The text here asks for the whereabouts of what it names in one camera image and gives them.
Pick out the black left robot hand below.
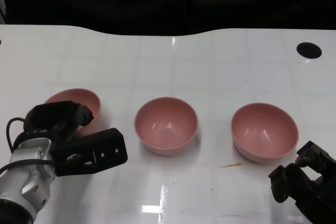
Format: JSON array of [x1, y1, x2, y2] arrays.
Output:
[[25, 100, 95, 166]]

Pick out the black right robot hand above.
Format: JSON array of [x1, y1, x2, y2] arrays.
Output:
[[268, 141, 336, 224]]

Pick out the pink plastic bowl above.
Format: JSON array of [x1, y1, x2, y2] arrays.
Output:
[[230, 102, 300, 163], [43, 88, 102, 138], [134, 97, 198, 156]]

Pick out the white background object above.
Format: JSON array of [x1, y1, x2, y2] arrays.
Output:
[[0, 0, 7, 24]]

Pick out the black round table grommet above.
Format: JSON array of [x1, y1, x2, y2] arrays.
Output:
[[296, 42, 322, 59]]

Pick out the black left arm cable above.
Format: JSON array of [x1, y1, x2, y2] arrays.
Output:
[[0, 118, 57, 175]]

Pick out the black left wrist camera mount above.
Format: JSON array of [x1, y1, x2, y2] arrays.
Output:
[[56, 127, 129, 177]]

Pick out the thin hanging background cable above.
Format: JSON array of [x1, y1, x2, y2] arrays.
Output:
[[183, 0, 196, 34]]

